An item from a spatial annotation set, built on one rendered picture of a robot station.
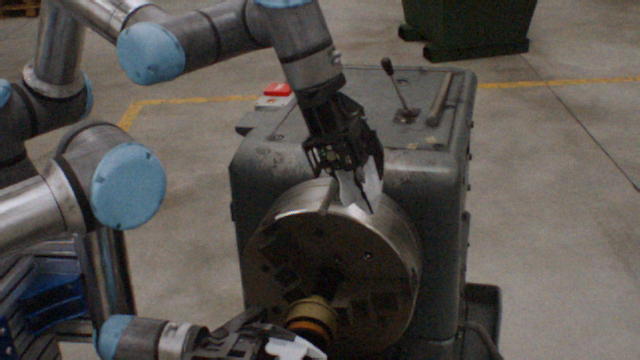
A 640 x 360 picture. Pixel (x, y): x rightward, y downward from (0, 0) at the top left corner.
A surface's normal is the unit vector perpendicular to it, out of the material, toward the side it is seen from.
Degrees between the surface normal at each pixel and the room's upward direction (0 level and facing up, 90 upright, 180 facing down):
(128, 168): 89
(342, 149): 90
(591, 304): 0
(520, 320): 0
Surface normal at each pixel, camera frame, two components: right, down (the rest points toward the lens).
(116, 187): 0.69, 0.29
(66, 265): -0.14, 0.45
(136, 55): -0.65, 0.37
